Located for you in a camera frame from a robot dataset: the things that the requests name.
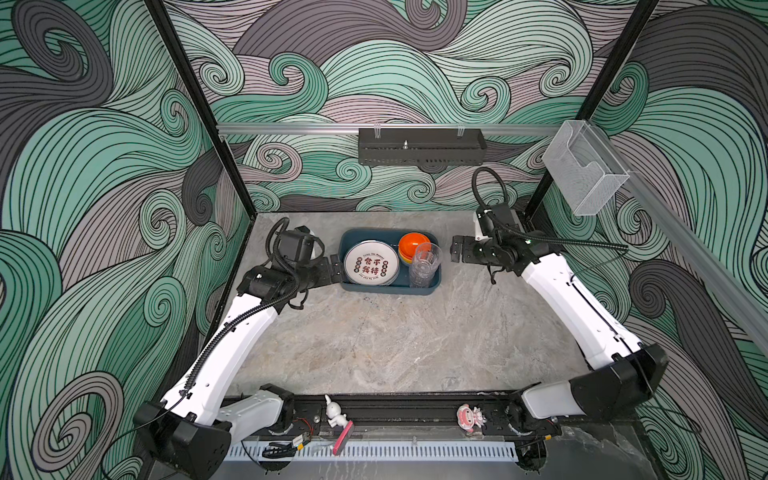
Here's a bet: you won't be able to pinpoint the clear drinking glass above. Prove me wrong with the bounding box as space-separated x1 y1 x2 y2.
409 253 439 288
410 242 442 283

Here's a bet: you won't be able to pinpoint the white plate red circle characters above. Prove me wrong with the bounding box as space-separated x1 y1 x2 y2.
343 240 400 287

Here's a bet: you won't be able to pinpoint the orange bowl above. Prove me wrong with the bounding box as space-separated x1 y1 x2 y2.
397 232 430 257

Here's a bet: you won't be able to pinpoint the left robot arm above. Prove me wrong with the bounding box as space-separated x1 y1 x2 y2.
134 218 341 479

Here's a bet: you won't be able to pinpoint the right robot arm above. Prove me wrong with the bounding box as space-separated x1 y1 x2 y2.
451 205 669 420

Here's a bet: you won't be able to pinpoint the teal plastic bin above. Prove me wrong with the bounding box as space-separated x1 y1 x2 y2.
338 227 442 296

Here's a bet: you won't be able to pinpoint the white rabbit figurine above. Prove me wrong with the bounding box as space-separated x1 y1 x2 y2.
324 395 349 428

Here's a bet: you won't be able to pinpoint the pink pig figurine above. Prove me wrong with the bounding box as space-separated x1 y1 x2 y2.
456 404 485 434

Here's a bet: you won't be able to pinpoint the clear acrylic wall box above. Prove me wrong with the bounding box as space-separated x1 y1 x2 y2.
542 120 630 217

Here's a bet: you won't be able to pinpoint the black perforated wall tray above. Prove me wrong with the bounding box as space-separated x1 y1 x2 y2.
358 129 488 171

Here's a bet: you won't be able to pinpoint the aluminium wall rail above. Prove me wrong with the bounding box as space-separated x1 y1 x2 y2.
217 122 560 137

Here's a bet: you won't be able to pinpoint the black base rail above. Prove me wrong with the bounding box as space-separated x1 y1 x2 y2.
213 385 631 443

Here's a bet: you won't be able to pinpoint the white slotted cable duct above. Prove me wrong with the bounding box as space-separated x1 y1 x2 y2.
224 440 520 464

